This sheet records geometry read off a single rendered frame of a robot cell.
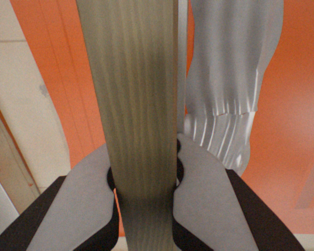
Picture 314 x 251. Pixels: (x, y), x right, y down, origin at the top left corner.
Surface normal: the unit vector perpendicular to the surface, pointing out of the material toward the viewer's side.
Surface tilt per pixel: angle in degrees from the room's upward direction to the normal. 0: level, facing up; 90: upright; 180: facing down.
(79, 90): 0
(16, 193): 90
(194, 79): 8
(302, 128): 0
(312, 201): 0
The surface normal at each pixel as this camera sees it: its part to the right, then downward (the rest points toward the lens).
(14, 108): 0.00, 0.44
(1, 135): 1.00, -0.04
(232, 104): -0.51, 0.51
